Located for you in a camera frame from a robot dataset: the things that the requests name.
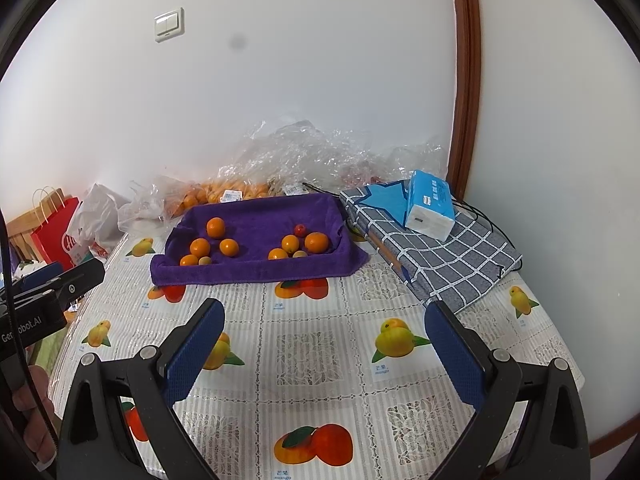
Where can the brown wooden door frame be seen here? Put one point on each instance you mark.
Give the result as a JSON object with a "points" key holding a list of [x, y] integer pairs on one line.
{"points": [[465, 85]]}

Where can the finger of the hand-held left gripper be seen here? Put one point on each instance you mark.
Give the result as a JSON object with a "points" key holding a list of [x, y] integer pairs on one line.
{"points": [[82, 277], [42, 272]]}

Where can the brown paper bag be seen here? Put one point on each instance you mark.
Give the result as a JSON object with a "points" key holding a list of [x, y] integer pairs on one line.
{"points": [[20, 230]]}

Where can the large orange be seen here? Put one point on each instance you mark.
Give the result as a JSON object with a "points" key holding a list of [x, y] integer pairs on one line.
{"points": [[229, 247], [316, 242]]}

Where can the purple towel covered tray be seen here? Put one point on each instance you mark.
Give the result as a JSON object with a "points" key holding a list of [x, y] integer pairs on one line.
{"points": [[250, 272]]}

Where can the small red apple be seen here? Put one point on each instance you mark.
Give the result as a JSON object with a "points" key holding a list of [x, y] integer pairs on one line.
{"points": [[299, 230]]}

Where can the blue tissue pack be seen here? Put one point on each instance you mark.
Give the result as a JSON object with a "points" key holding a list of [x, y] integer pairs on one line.
{"points": [[430, 200]]}

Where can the grey checked folded cloth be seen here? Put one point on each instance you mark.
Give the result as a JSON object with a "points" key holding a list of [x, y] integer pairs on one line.
{"points": [[450, 260]]}

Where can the red paper bag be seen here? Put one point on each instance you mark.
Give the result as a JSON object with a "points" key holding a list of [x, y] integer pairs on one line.
{"points": [[52, 240]]}

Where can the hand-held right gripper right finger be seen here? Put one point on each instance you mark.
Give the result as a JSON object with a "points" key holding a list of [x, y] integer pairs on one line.
{"points": [[455, 355]]}

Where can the plastic bag of oranges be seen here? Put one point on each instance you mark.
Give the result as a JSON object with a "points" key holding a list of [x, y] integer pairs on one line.
{"points": [[220, 192]]}

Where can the brown stick with blue tip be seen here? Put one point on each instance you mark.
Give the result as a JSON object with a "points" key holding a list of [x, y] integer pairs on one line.
{"points": [[390, 255]]}

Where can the white light switch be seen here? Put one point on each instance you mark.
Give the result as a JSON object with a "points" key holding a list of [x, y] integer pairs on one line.
{"points": [[169, 25]]}

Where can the white plastic bag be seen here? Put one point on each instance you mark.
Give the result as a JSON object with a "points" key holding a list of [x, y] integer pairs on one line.
{"points": [[100, 210]]}

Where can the crumpled clear plastic bag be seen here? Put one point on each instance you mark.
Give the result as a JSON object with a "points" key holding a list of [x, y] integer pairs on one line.
{"points": [[320, 155]]}

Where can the person's left hand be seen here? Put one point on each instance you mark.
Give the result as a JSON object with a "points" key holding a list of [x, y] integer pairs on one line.
{"points": [[37, 410]]}

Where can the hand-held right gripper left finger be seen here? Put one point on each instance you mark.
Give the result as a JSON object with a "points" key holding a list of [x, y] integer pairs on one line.
{"points": [[195, 350]]}

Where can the fruit print tablecloth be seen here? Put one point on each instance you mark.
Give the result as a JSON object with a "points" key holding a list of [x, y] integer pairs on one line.
{"points": [[320, 350]]}

